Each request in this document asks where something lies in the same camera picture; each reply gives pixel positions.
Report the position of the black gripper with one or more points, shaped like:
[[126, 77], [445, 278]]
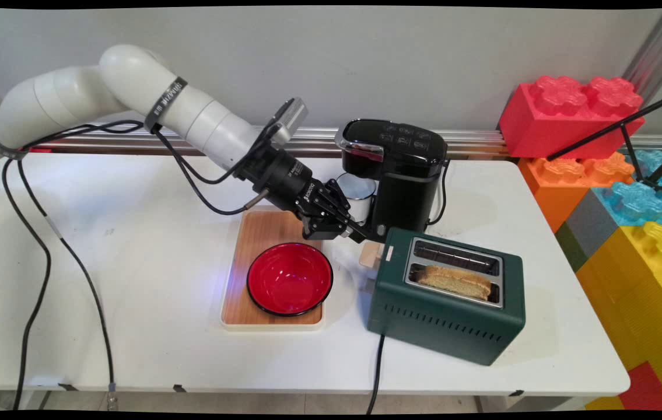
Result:
[[284, 175]]

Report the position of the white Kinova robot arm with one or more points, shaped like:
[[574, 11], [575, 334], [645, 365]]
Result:
[[132, 76]]

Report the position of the white enamel mug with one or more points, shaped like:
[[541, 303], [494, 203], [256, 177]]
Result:
[[361, 192]]

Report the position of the wooden toaster lever knob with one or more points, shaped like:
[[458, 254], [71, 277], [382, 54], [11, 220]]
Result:
[[370, 255]]

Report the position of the wooden tray with cream rim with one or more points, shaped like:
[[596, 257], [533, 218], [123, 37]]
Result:
[[266, 233]]

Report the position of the black coffee machine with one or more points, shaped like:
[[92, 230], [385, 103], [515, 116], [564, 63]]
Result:
[[406, 175]]

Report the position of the red bowl with black rim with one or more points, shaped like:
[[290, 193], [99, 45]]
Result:
[[289, 279]]

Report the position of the slice of toast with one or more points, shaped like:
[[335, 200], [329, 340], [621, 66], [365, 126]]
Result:
[[456, 281]]

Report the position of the green two-slot toaster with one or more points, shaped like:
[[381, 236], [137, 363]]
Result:
[[447, 318]]

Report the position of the big orange toy block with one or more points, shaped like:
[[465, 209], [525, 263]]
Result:
[[564, 181]]

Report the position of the big dark green toy block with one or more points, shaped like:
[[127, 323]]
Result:
[[570, 248]]

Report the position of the big red toy block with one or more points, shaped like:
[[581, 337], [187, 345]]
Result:
[[564, 125]]

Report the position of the big grey toy block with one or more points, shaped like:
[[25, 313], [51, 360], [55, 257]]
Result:
[[590, 224]]

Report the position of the black tripod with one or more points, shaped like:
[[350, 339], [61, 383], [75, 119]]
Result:
[[628, 122]]

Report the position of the big blue toy block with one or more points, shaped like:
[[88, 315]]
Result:
[[645, 201]]

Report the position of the big yellow toy block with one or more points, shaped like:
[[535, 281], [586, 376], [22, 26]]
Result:
[[640, 303]]

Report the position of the flat red toy block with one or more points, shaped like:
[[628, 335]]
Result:
[[648, 391]]

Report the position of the aluminium rail along wall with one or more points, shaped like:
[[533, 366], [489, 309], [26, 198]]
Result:
[[470, 140]]

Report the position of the aluminium corner post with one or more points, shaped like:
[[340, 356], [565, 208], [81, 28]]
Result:
[[657, 52]]

